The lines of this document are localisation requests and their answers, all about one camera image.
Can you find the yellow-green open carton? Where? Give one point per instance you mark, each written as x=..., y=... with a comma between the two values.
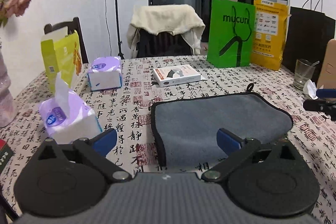
x=61, y=54

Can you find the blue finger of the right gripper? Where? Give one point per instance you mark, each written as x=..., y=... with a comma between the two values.
x=326, y=93

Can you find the purple tissue pack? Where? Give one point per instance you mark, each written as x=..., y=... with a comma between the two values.
x=105, y=73
x=66, y=117

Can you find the far purple tissue pack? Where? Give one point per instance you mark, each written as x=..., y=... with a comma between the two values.
x=105, y=73

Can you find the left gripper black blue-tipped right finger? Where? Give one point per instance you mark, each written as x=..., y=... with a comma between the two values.
x=269, y=180

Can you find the dark chair with cream cloth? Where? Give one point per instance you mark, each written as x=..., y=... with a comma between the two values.
x=163, y=44

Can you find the clear drinking glass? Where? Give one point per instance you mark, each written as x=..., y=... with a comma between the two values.
x=303, y=72

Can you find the near purple tissue pack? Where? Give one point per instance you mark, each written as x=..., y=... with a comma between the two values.
x=66, y=117

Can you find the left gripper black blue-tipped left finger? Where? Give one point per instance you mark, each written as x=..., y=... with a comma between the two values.
x=61, y=180

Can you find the yellow paper bag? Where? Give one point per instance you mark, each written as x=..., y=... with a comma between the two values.
x=271, y=23

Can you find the green paper shopping bag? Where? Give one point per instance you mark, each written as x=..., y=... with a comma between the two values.
x=231, y=34

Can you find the cream cloth on chair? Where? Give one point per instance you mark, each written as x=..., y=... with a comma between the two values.
x=173, y=19

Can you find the crumpled white tissue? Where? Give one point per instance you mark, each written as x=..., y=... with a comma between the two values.
x=309, y=89

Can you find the red and green box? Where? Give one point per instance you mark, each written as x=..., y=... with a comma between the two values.
x=5, y=154

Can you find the pink textured vase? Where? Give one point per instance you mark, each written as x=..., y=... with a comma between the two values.
x=8, y=108

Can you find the grey folded towel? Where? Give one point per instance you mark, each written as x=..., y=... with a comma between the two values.
x=185, y=131

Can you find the white flat box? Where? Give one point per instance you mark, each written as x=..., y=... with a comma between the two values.
x=176, y=75

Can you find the pink hard case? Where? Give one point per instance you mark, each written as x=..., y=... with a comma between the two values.
x=327, y=77

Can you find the black paper bag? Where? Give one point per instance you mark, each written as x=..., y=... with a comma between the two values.
x=309, y=32

